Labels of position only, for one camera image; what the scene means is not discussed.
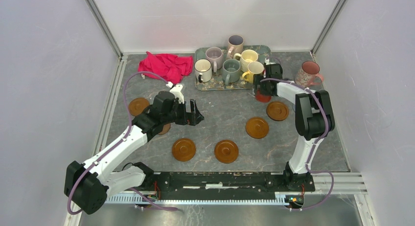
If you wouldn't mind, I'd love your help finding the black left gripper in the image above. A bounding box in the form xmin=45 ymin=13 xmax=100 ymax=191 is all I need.
xmin=162 ymin=99 xmax=204 ymax=126

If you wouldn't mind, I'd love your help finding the red round coaster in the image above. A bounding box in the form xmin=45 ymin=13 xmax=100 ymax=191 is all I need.
xmin=255 ymin=94 xmax=272 ymax=103

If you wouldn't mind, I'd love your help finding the glossy wooden ridged coaster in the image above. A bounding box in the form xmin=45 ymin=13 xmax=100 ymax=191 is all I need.
xmin=172 ymin=138 xmax=196 ymax=162

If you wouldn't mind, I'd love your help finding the green floral serving tray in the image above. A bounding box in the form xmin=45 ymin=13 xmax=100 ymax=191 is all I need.
xmin=195 ymin=45 xmax=271 ymax=91

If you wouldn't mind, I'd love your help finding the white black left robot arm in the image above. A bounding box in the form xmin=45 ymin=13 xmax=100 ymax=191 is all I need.
xmin=64 ymin=91 xmax=204 ymax=215

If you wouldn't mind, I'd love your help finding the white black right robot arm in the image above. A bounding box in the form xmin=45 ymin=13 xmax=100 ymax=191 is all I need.
xmin=254 ymin=63 xmax=335 ymax=191

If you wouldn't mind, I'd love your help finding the dark brown flat coaster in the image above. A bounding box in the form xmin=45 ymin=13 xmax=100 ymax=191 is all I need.
xmin=158 ymin=123 xmax=171 ymax=135

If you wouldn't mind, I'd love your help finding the brown wooden coaster far left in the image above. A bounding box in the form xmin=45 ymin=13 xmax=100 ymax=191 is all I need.
xmin=128 ymin=97 xmax=150 ymax=116

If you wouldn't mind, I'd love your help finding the yellow ceramic mug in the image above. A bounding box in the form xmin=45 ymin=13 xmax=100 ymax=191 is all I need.
xmin=242 ymin=61 xmax=264 ymax=84

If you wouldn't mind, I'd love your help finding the cream yellow mug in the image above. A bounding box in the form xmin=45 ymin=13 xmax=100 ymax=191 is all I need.
xmin=233 ymin=49 xmax=258 ymax=72

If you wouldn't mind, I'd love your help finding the pink floral patterned mug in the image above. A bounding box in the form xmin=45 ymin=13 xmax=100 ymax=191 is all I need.
xmin=294 ymin=61 xmax=324 ymax=87

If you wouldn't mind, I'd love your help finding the grey-green ceramic mug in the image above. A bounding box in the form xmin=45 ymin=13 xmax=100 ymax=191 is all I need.
xmin=221 ymin=59 xmax=241 ymax=86

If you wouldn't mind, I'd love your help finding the beige pink tall mug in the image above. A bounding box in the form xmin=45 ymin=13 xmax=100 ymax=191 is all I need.
xmin=227 ymin=35 xmax=244 ymax=59

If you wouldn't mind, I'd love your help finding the crumpled red cloth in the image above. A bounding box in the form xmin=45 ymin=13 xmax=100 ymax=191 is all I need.
xmin=138 ymin=51 xmax=194 ymax=84

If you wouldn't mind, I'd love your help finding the lilac ceramic mug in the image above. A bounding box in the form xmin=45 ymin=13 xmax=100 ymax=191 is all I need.
xmin=205 ymin=47 xmax=224 ymax=73

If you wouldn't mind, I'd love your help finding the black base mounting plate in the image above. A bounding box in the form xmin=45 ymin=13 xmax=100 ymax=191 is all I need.
xmin=136 ymin=172 xmax=316 ymax=200

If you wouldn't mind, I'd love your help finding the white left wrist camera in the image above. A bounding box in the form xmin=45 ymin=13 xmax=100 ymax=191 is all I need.
xmin=169 ymin=84 xmax=184 ymax=104

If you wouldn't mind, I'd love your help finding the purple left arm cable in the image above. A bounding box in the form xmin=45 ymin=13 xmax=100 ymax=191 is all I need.
xmin=66 ymin=71 xmax=179 ymax=215

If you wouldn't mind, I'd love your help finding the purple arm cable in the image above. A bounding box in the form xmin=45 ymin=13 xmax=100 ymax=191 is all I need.
xmin=66 ymin=71 xmax=179 ymax=215
xmin=259 ymin=57 xmax=335 ymax=211

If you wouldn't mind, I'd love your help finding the white mug black handle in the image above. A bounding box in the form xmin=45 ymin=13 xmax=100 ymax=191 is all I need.
xmin=194 ymin=59 xmax=212 ymax=83

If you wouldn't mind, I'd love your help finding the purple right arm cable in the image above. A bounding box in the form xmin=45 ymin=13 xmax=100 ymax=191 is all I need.
xmin=259 ymin=57 xmax=335 ymax=211

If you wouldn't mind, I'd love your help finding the white toothed cable rail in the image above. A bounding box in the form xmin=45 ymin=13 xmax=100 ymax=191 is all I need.
xmin=103 ymin=193 xmax=288 ymax=206

